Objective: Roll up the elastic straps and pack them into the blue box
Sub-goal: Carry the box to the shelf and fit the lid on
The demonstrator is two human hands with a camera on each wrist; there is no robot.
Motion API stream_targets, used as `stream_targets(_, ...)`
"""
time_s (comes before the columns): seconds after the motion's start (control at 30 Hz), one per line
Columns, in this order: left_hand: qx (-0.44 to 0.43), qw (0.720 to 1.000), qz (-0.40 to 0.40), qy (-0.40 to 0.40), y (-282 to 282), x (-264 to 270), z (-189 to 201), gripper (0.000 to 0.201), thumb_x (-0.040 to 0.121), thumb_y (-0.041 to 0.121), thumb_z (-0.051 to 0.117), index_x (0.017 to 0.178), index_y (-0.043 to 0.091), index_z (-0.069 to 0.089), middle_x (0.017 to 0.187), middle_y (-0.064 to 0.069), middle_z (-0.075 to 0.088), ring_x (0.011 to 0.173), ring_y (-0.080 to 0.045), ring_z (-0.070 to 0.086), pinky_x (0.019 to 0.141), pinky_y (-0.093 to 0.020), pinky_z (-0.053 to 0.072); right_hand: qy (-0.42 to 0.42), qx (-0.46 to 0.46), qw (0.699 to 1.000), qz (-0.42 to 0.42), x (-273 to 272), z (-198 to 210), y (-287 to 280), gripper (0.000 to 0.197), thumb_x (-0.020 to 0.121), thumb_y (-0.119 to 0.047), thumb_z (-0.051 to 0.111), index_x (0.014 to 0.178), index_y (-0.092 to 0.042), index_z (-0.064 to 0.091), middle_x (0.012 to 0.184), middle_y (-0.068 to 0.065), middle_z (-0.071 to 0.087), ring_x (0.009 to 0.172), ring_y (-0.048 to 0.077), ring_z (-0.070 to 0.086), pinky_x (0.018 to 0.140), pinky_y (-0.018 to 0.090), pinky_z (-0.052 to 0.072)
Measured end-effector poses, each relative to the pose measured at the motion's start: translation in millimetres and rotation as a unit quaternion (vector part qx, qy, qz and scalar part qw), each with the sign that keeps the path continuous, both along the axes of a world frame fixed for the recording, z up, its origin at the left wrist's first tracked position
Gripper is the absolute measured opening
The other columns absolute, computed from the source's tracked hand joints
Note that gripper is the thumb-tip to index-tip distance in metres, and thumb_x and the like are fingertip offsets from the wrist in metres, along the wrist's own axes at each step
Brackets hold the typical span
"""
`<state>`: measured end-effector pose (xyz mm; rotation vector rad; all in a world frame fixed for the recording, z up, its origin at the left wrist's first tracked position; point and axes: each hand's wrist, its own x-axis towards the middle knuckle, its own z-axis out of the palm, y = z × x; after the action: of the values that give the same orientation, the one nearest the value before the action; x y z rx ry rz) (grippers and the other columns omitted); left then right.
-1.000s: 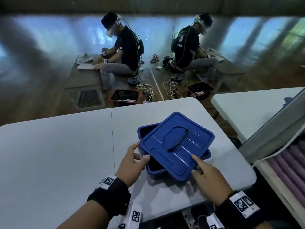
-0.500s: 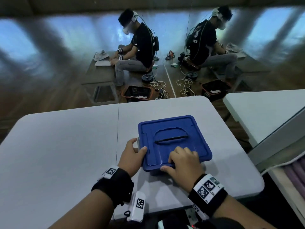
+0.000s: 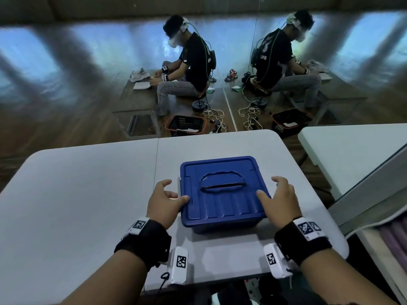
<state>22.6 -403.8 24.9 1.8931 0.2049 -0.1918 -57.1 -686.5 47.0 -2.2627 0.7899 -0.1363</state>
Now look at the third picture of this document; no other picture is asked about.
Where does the person's right hand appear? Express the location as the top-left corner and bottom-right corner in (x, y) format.
(256, 176), (303, 231)

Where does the person's left hand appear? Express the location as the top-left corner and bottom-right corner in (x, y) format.
(146, 179), (190, 231)

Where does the blue bin lid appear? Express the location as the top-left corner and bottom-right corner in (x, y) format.
(179, 156), (271, 225)

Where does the blue plastic bin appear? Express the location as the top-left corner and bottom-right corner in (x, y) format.
(177, 177), (271, 235)

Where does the person's right forearm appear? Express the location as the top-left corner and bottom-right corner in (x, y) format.
(300, 247), (398, 305)

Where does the person's left forearm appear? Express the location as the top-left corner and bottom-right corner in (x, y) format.
(60, 249), (148, 305)

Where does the person's black chest harness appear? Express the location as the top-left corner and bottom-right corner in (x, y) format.
(190, 276), (322, 305)

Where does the black wristband with white markers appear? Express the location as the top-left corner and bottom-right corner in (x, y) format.
(274, 216), (333, 266)
(114, 216), (172, 271)

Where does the grey metal beam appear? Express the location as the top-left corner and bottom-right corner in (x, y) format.
(327, 144), (407, 236)

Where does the black basket orange rim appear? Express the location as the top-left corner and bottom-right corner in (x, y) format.
(164, 114), (208, 137)

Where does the red-seat stool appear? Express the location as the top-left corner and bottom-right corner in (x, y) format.
(191, 81), (211, 112)

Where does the low wooden table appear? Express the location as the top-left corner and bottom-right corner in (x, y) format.
(112, 70), (162, 140)

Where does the white shelf board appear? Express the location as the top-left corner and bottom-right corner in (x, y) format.
(356, 227), (407, 304)

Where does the purple rolled mat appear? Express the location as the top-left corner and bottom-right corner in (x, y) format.
(391, 217), (407, 248)
(379, 225), (407, 267)

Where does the white head-mounted headset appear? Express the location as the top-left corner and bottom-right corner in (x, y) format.
(167, 17), (190, 47)

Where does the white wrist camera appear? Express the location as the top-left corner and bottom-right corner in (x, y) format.
(263, 243), (294, 279)
(167, 247), (189, 286)

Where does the thin black camera cable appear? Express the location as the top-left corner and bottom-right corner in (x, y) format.
(153, 272), (171, 305)

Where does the long white cable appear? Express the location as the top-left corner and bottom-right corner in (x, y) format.
(345, 205), (407, 240)

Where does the white cord coil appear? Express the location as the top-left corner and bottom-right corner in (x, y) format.
(202, 108), (228, 134)

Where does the large wall mirror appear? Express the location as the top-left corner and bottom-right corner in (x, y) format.
(221, 0), (407, 200)

